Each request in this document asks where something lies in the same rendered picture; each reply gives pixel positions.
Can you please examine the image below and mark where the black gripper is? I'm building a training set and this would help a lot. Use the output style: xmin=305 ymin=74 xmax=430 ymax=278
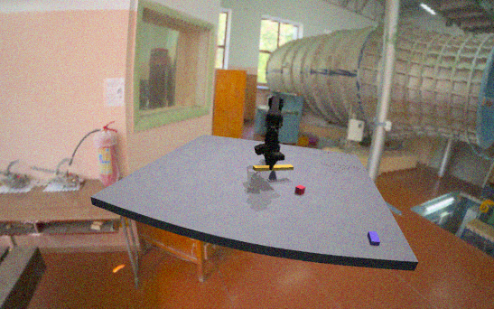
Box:
xmin=263 ymin=139 xmax=284 ymax=170

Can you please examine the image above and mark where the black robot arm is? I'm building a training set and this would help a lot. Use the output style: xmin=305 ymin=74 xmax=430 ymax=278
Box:
xmin=254 ymin=96 xmax=284 ymax=155

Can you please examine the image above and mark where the small purple block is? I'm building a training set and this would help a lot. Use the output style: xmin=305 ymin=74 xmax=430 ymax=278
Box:
xmin=368 ymin=231 xmax=380 ymax=246

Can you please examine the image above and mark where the yellow bar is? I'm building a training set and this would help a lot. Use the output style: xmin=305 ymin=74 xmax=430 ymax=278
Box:
xmin=253 ymin=165 xmax=294 ymax=172

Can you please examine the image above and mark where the small red cube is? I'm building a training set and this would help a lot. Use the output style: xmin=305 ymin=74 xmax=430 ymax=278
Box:
xmin=294 ymin=185 xmax=306 ymax=195

